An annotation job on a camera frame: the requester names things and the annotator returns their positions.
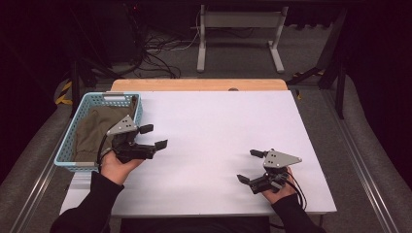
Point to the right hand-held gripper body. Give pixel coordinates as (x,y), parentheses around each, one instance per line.
(278,159)

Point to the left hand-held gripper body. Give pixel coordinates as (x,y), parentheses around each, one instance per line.
(124,127)

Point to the olive green pants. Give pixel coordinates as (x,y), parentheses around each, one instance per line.
(94,129)

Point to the light blue plastic basket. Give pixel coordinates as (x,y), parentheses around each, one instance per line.
(97,97)

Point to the person's right hand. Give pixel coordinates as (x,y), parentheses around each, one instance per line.
(281,194)

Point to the person's left hand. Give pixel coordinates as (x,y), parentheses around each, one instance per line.
(116,170)

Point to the black floor stand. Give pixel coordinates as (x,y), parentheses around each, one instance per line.
(338,84)
(76,84)

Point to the yellow black striped tape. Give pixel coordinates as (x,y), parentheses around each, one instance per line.
(63,97)

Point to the white metal stand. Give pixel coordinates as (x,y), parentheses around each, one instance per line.
(239,20)

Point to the aluminium floor rail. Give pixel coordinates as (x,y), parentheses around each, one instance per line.
(35,194)
(366,181)

